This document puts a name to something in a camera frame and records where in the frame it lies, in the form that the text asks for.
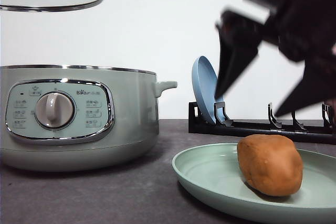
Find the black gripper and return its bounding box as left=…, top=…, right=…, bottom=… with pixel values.
left=215, top=0, right=336, bottom=117

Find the brown potato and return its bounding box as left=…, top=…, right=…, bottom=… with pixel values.
left=237, top=134, right=303, bottom=196

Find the green plate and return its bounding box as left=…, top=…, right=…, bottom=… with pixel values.
left=172, top=143, right=336, bottom=224

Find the blue plate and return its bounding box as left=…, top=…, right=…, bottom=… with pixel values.
left=192, top=56, right=224, bottom=124

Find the black plate rack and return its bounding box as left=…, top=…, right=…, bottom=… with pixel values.
left=188, top=102, right=336, bottom=144

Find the green electric steamer pot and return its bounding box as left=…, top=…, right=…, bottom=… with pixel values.
left=0, top=65, right=177, bottom=172

